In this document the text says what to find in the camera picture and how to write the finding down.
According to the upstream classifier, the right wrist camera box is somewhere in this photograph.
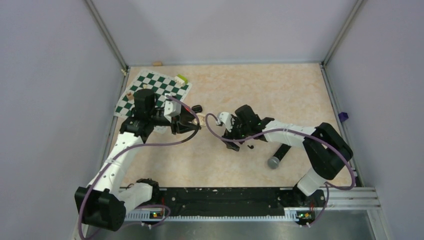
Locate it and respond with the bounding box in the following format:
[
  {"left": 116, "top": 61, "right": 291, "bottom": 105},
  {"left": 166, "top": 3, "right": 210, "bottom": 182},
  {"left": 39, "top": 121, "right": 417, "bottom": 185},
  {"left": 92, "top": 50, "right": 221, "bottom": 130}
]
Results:
[{"left": 216, "top": 111, "right": 234, "bottom": 132}]

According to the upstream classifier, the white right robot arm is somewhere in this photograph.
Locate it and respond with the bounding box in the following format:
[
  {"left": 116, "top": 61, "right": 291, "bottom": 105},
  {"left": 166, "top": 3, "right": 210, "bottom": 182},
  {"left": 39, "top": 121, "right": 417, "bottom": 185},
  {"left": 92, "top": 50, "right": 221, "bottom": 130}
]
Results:
[{"left": 216, "top": 104, "right": 353, "bottom": 206}]

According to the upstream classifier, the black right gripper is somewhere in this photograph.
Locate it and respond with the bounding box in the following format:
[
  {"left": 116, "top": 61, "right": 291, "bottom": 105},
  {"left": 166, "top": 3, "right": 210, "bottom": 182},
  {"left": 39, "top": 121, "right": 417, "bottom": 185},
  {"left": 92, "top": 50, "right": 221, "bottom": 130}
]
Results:
[{"left": 221, "top": 115, "right": 251, "bottom": 151}]

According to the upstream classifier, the green white chessboard mat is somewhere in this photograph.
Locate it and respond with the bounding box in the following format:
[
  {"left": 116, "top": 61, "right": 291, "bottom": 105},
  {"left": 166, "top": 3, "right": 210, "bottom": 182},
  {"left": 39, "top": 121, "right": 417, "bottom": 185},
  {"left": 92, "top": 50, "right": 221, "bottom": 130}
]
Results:
[{"left": 114, "top": 69, "right": 193, "bottom": 119}]

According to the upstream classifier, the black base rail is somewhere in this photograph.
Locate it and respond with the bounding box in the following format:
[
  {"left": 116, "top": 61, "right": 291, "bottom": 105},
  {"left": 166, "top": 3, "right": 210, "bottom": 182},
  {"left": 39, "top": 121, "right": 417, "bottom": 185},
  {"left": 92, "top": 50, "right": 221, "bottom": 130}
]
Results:
[{"left": 145, "top": 187, "right": 325, "bottom": 217}]

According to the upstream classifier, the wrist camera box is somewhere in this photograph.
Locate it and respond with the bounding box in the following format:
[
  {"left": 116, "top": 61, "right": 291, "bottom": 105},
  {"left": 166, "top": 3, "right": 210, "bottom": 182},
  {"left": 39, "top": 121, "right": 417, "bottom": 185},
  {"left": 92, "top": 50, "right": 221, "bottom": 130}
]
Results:
[
  {"left": 163, "top": 100, "right": 182, "bottom": 123},
  {"left": 216, "top": 111, "right": 234, "bottom": 132}
]

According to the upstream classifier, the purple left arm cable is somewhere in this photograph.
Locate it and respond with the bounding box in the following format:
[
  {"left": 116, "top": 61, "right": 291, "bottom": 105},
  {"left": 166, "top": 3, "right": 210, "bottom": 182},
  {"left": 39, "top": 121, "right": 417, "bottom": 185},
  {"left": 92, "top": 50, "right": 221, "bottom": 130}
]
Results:
[{"left": 77, "top": 95, "right": 202, "bottom": 240}]

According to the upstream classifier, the small wooden cube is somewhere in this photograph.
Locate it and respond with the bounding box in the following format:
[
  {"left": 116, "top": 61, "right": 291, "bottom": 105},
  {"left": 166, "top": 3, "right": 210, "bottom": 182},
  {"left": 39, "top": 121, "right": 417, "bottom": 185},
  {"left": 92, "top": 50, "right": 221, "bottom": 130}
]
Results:
[{"left": 126, "top": 92, "right": 134, "bottom": 101}]

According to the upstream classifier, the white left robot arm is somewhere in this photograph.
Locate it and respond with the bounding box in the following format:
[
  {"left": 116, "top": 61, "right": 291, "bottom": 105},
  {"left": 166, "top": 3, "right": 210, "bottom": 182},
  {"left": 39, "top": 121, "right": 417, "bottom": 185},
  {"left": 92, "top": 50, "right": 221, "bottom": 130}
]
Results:
[{"left": 74, "top": 88, "right": 201, "bottom": 237}]

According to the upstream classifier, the green white toy block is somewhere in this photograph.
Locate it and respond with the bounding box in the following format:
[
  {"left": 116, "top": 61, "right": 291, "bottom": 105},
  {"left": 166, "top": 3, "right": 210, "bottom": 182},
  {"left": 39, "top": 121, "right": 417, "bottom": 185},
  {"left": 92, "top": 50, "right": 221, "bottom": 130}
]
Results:
[{"left": 174, "top": 74, "right": 188, "bottom": 87}]

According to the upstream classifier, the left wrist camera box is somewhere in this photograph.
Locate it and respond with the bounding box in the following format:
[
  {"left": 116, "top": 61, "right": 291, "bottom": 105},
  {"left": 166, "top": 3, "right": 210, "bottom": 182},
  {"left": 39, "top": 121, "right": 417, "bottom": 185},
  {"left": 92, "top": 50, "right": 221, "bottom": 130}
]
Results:
[{"left": 163, "top": 100, "right": 182, "bottom": 123}]

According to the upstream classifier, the small purple object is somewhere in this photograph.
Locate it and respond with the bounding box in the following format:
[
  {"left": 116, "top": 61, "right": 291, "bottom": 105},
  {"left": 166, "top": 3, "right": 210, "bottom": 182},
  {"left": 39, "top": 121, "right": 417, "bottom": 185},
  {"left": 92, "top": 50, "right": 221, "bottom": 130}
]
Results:
[{"left": 338, "top": 112, "right": 349, "bottom": 123}]

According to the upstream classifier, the wooden cork piece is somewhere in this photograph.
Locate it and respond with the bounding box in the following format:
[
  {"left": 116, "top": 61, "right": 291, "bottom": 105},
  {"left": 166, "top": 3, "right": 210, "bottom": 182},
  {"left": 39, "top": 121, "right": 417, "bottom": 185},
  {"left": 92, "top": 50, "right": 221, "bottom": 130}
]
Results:
[{"left": 152, "top": 61, "right": 163, "bottom": 67}]

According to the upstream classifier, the black charging case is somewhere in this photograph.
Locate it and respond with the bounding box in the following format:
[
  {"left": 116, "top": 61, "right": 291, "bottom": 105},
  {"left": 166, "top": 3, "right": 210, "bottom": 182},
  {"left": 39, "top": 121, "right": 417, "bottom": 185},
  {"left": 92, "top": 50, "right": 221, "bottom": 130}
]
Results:
[{"left": 191, "top": 104, "right": 203, "bottom": 114}]

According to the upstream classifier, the black microphone grey head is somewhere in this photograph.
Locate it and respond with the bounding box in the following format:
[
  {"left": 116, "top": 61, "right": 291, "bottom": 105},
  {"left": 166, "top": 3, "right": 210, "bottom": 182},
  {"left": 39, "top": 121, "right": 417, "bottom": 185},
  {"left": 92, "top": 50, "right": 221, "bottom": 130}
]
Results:
[{"left": 267, "top": 144, "right": 291, "bottom": 170}]

